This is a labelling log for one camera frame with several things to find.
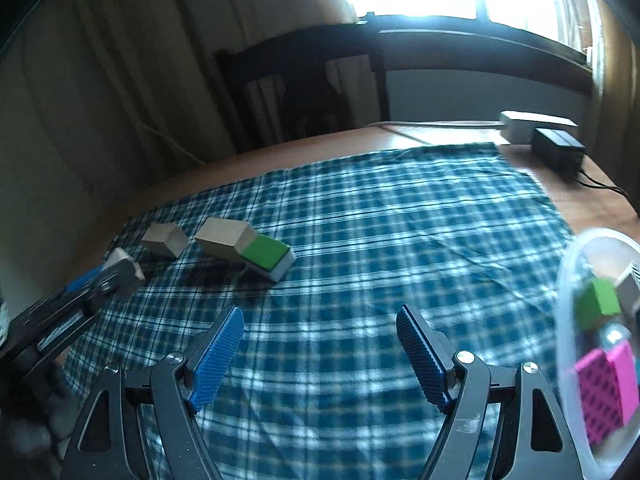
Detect small tan wooden block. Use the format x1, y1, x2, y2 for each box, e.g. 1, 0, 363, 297
141, 222, 189, 260

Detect clear plastic container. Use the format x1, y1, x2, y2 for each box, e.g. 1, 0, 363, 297
555, 229, 640, 480

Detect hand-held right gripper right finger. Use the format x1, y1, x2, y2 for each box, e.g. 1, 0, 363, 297
395, 304, 586, 480

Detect white wall cable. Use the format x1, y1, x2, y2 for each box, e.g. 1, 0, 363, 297
134, 119, 207, 167

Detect white power adapter box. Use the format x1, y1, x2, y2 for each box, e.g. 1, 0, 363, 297
499, 110, 579, 145

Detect beige wooden cube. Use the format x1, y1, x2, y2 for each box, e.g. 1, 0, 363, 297
106, 247, 146, 301

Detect beige curtain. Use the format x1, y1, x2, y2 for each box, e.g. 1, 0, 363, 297
70, 0, 362, 162

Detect person's left hand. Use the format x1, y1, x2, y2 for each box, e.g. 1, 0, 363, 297
0, 362, 69, 463

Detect green and white block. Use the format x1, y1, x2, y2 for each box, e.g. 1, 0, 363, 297
240, 234, 296, 282

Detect large magenta block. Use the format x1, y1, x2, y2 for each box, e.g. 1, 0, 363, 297
574, 344, 640, 447

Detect blue checked cloth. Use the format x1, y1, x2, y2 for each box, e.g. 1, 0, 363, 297
60, 142, 576, 480

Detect green cube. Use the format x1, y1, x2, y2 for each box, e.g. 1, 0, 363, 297
575, 279, 621, 332

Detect black cable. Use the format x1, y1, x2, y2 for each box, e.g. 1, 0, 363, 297
575, 170, 629, 199

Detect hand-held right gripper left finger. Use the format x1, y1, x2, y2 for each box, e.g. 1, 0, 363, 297
60, 305, 246, 480

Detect long tan wooden block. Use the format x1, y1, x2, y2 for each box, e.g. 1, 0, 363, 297
194, 217, 257, 264

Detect dark wooden chair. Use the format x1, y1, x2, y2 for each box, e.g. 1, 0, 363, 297
214, 25, 392, 155

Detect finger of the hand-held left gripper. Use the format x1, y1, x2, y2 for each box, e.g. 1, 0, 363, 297
59, 279, 122, 322
64, 266, 114, 295

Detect brown curtain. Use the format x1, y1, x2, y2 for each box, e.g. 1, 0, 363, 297
586, 0, 640, 213

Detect black power adapter box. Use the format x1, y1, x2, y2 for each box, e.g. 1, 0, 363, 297
530, 127, 586, 181

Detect dark wooden window sill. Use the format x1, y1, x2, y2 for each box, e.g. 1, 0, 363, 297
369, 14, 599, 97

